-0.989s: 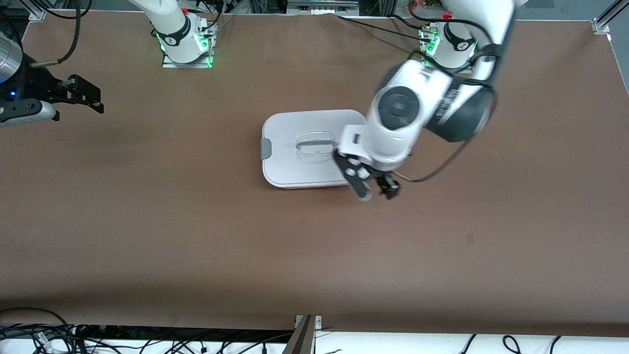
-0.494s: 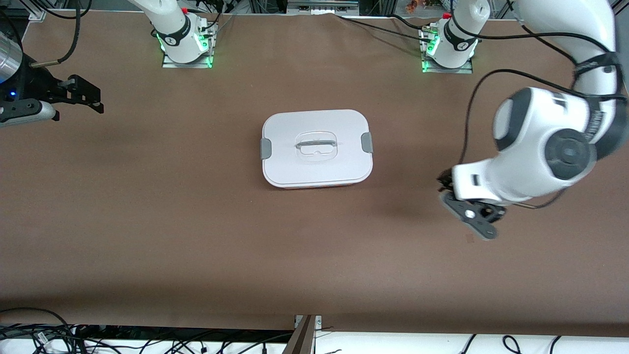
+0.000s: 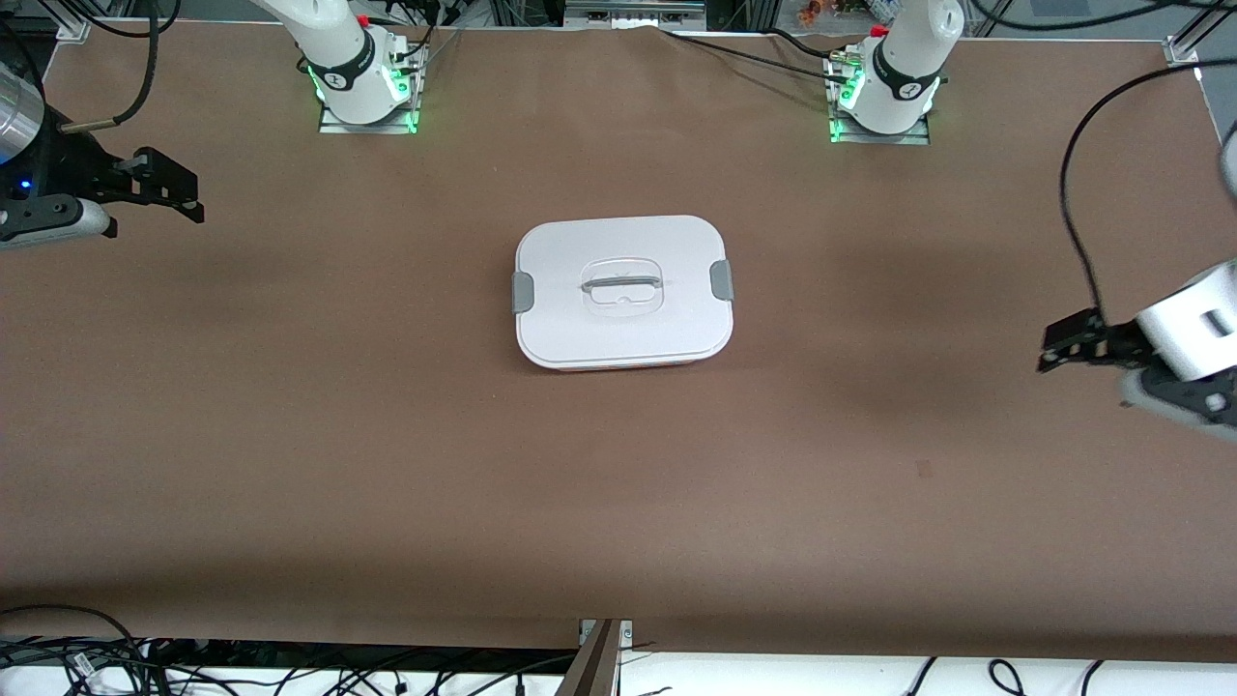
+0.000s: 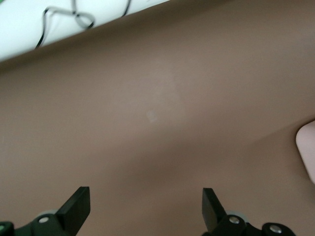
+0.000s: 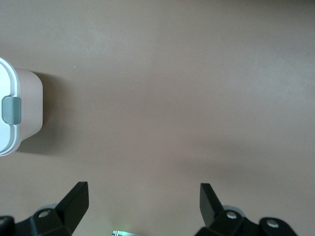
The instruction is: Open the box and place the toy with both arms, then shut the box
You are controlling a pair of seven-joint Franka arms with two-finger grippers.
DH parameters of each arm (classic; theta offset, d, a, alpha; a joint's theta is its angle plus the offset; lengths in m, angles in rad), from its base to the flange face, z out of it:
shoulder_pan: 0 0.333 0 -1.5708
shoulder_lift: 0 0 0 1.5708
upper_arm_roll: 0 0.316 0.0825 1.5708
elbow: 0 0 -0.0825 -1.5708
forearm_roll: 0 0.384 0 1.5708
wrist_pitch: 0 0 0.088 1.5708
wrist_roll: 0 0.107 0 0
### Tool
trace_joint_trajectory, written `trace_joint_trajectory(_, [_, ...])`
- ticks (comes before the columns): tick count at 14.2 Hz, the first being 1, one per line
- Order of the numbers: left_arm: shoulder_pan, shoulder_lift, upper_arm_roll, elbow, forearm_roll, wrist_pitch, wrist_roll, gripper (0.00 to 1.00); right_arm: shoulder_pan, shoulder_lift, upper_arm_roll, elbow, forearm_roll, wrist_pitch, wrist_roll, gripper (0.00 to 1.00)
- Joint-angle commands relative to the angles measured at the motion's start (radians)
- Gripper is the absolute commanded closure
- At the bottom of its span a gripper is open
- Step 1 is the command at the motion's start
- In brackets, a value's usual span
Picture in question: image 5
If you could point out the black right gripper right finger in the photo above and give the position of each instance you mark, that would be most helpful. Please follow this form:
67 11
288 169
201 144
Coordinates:
221 226

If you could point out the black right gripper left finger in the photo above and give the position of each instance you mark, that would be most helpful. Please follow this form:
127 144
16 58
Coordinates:
61 221

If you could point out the white plastic box lid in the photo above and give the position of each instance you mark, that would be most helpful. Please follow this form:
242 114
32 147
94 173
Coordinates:
6 81

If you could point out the translucent plastic box base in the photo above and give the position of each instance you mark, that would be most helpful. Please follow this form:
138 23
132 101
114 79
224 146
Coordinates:
30 105

